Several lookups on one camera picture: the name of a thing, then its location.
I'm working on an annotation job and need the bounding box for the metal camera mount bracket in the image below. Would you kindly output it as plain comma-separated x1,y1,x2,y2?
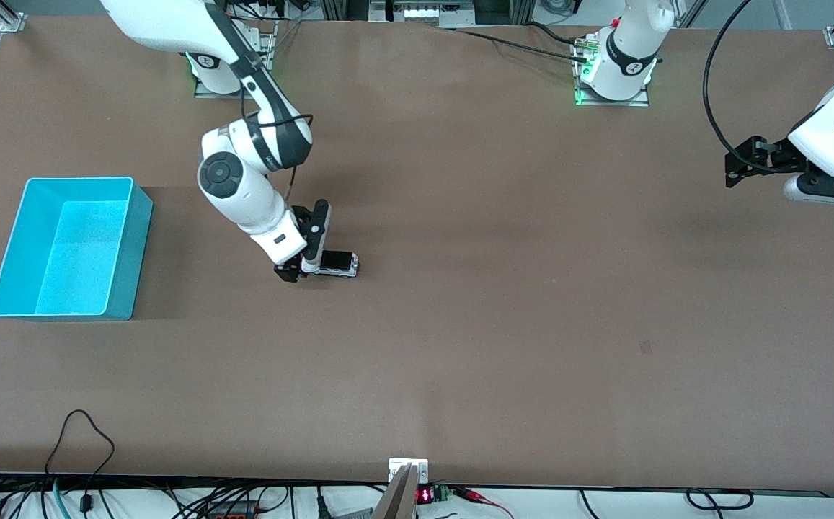
372,458,430,519

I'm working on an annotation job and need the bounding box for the grey power strip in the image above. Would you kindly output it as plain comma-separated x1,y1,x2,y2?
204,501,259,519

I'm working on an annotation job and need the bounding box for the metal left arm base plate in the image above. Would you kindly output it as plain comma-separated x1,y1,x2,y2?
573,32,650,107

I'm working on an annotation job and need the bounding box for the black cable to arm base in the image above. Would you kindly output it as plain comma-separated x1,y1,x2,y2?
453,22,594,66

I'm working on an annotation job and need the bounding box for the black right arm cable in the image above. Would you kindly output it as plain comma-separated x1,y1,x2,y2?
240,90,314,204

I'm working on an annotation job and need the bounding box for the control box with lit panel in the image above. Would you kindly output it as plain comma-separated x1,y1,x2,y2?
370,0,475,28

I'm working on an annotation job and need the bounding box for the teal plastic bin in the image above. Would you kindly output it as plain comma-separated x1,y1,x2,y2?
0,176,154,321

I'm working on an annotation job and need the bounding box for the teal cable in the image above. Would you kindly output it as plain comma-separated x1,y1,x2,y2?
51,479,73,519

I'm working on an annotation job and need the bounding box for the thin black looped cable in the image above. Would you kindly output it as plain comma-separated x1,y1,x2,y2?
43,409,116,498

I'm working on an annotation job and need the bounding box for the red black clip lead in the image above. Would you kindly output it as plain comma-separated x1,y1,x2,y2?
453,487,515,519

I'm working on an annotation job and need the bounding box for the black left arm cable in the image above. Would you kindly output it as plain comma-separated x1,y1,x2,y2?
702,0,785,174

